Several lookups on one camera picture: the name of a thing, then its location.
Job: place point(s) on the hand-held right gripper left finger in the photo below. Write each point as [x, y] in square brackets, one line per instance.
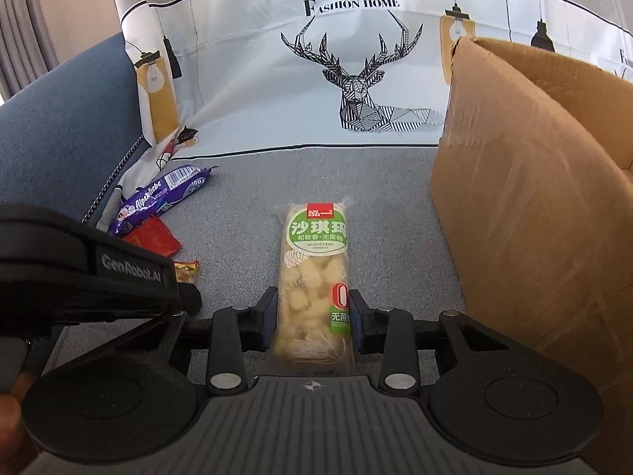
[269, 319]

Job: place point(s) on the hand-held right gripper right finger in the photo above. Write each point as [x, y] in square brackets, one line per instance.
[354, 326]

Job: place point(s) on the green label pastry packet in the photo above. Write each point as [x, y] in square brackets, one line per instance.
[311, 277]

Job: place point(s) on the brown cardboard box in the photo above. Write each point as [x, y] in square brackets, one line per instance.
[519, 208]

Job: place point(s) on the person's left hand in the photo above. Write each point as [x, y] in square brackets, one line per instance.
[6, 418]

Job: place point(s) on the red snack packet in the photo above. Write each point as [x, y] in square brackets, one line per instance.
[156, 237]

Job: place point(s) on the small yellow candy wrapper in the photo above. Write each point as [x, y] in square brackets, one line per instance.
[187, 272]

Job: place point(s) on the purple candy packet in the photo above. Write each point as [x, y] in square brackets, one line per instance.
[148, 200]

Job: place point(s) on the grey curtain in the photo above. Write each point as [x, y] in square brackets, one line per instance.
[20, 10]

